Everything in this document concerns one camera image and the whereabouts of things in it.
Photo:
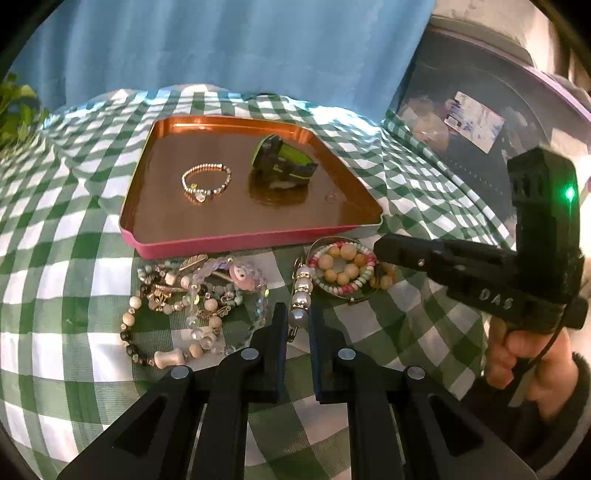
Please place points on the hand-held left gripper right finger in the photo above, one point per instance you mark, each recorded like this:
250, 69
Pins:
315, 337

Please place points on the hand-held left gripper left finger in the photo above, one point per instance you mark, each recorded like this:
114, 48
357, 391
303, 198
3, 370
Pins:
278, 332

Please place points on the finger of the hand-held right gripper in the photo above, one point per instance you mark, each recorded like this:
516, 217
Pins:
406, 251

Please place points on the thin bronze bangle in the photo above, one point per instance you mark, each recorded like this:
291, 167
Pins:
358, 300

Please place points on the copper and pink metal tray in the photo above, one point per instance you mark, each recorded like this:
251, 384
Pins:
240, 207

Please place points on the person's right hand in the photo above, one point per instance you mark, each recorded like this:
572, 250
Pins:
517, 350

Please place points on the small silver earring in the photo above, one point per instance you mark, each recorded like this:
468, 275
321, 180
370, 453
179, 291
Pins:
330, 198

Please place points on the grey bin with lilac rim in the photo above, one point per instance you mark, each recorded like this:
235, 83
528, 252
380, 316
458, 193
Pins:
485, 184

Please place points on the white paper label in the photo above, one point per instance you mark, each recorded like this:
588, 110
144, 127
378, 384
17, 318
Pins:
475, 121

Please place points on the green and black wristband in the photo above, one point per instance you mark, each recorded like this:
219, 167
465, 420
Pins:
282, 159

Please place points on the green white checked tablecloth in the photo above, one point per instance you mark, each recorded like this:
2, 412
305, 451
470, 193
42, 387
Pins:
60, 258

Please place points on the blue curtain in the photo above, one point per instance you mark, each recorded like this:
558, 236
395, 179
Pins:
221, 46

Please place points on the green plant in red pot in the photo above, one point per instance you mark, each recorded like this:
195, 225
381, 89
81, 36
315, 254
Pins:
14, 115

